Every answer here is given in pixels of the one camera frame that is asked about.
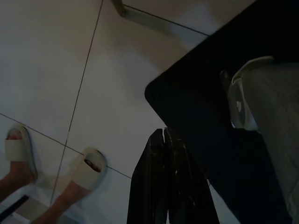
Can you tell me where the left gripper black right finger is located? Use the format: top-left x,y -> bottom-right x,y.
164,128 -> 221,224

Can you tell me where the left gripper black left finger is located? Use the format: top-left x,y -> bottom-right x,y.
127,127 -> 168,224

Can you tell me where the person bare foot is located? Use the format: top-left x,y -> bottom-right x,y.
0,133 -> 36,206
32,158 -> 103,224

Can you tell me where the black floor mat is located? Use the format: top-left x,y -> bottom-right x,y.
144,0 -> 299,224

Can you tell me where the light wooden table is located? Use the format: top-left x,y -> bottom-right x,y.
111,0 -> 127,16

